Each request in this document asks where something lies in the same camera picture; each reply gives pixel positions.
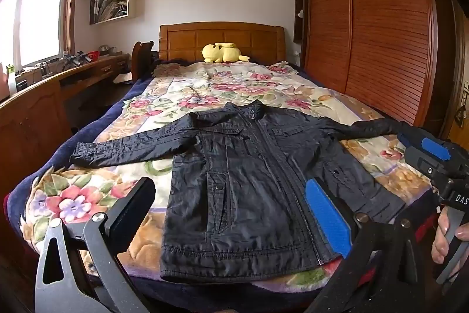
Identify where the wooden door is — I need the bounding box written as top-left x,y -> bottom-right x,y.
440,0 -> 469,152

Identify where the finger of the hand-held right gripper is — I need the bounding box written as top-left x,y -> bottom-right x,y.
397,130 -> 425,149
405,136 -> 452,168

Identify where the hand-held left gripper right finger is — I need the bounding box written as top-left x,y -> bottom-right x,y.
303,177 -> 420,313

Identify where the person's right hand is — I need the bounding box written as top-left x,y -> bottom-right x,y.
431,205 -> 469,264

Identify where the floral blanket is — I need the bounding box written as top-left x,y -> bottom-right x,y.
22,60 -> 440,299

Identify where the wooden chair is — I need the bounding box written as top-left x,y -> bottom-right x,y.
131,40 -> 160,83

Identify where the wooden wardrobe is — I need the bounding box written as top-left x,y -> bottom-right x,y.
293,0 -> 452,138

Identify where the wooden bed headboard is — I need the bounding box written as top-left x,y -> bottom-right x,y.
159,21 -> 286,65

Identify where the black jacket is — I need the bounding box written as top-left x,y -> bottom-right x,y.
69,101 -> 422,284

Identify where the yellow plush toy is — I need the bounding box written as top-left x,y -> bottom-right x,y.
201,42 -> 251,64

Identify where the window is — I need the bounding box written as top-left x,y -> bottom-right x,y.
0,0 -> 80,76

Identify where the metal door handle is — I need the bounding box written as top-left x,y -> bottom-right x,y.
454,80 -> 469,127

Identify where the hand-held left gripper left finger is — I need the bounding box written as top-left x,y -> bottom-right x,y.
35,177 -> 157,313

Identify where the wooden desk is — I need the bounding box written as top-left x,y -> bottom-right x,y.
0,53 -> 131,200

